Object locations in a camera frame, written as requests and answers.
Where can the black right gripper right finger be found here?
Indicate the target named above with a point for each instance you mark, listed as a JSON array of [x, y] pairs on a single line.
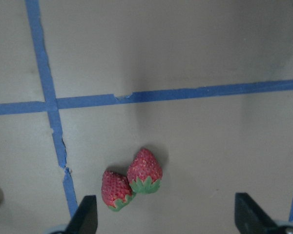
[[250, 218]]

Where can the red strawberry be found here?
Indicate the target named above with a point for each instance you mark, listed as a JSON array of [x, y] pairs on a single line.
[[115, 190], [145, 173]]

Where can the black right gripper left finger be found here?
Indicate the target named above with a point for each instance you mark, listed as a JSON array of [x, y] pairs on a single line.
[[85, 219]]

